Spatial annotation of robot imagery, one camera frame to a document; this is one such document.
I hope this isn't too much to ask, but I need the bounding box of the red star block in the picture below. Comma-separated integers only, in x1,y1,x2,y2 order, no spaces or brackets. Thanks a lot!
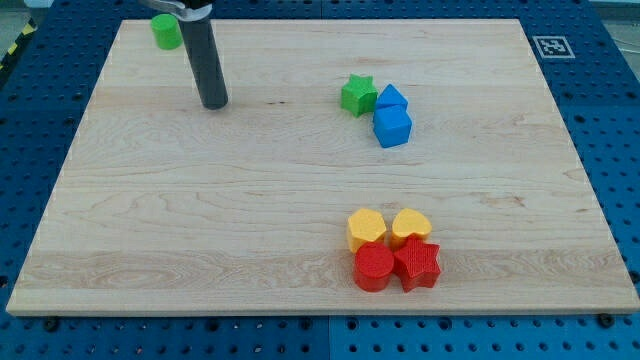
393,234,441,293

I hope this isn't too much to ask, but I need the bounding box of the white fiducial marker tag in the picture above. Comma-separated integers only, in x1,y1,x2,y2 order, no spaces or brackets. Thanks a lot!
532,35,575,59

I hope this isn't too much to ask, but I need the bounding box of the green cylinder block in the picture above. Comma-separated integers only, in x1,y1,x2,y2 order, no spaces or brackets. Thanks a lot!
150,14,182,50

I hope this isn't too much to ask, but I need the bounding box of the yellow hexagon block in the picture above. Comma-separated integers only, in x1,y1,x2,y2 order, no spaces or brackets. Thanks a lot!
346,208,387,253

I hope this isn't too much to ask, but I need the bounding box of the green star block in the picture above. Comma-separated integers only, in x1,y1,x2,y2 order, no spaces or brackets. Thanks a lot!
340,74,378,117

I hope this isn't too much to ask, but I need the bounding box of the wooden board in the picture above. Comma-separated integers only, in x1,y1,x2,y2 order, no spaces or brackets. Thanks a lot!
7,19,639,317

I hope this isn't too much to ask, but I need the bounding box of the blue triangle block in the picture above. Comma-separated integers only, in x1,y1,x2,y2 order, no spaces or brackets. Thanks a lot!
375,84,409,110

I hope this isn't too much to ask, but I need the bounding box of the metal clamp on arm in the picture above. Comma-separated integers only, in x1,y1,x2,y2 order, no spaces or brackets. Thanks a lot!
139,0,213,22

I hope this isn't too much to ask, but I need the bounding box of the red cylinder block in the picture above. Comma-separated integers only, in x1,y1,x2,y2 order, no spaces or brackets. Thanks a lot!
353,242,394,292

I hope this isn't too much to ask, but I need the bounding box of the blue cube block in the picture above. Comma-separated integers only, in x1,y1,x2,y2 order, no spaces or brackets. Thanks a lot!
373,105,413,148

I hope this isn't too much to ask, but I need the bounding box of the yellow heart block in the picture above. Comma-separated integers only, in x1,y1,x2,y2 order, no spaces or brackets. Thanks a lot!
389,208,433,251

